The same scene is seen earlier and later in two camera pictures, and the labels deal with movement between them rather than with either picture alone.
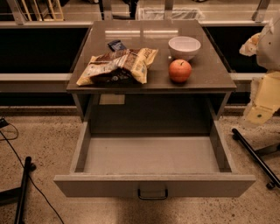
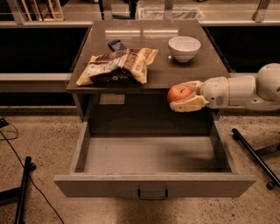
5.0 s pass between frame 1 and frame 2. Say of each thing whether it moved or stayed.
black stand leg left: stayed
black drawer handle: stayed
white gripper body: moved
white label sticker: stayed
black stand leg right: stayed
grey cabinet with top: stayed
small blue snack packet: stayed
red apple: moved
